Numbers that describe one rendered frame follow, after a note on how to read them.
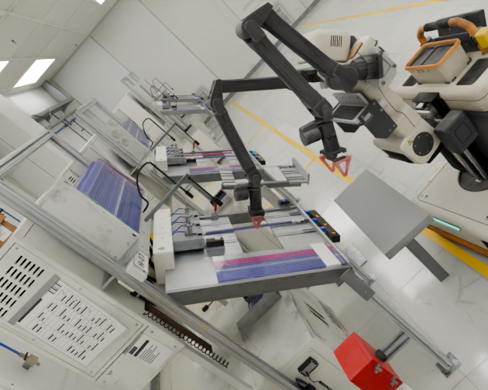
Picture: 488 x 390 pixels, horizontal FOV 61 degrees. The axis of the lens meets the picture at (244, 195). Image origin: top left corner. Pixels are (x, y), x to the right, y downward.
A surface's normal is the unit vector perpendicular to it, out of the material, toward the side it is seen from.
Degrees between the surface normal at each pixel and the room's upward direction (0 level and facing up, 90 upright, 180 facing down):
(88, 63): 90
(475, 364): 0
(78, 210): 90
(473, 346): 0
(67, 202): 90
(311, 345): 90
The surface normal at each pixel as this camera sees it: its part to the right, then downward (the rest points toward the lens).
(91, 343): 0.24, 0.38
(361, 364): -0.70, -0.62
